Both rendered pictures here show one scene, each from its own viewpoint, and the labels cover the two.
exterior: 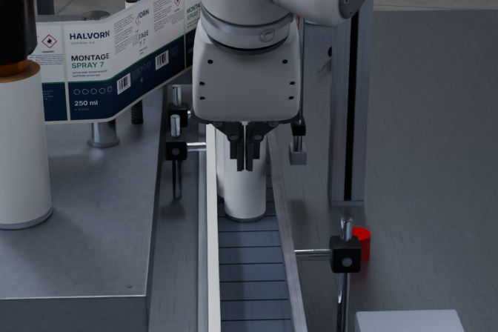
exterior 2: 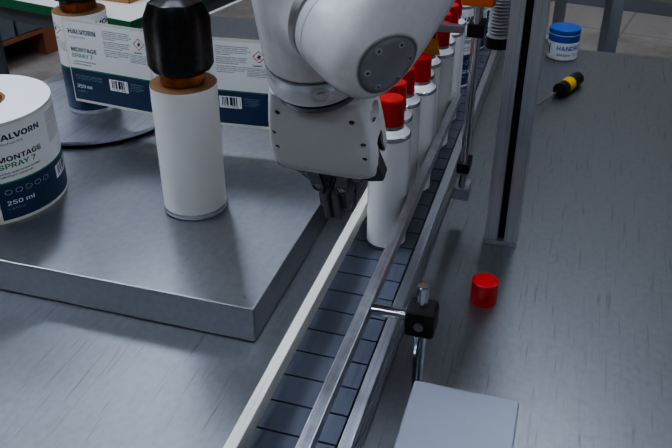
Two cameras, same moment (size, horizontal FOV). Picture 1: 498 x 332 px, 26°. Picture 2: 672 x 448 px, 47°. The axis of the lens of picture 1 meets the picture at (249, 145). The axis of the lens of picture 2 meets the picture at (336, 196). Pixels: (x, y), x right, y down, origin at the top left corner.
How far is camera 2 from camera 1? 0.41 m
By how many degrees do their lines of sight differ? 18
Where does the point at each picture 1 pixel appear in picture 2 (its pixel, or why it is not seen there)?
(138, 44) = not seen: hidden behind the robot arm
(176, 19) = not seen: hidden behind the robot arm
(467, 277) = (583, 347)
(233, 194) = (371, 223)
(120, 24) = not seen: hidden behind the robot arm
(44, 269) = (186, 264)
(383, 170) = (552, 213)
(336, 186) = (490, 225)
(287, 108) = (362, 168)
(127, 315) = (237, 322)
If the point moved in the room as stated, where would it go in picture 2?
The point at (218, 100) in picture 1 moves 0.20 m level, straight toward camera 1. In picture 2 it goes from (292, 150) to (192, 273)
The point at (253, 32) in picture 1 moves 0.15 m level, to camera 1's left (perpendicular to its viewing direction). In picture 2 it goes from (303, 91) to (138, 68)
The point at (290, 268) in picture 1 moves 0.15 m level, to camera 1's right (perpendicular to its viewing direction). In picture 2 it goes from (355, 325) to (511, 359)
